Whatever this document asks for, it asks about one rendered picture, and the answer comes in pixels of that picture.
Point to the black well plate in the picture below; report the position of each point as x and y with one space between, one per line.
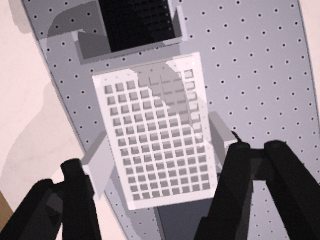
126 26

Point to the grey perforated base plate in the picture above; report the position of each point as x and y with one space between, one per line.
257 73

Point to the white well plate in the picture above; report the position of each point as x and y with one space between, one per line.
150 130

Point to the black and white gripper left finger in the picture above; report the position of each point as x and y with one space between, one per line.
79 216

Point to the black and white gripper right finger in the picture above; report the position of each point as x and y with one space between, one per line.
294 190

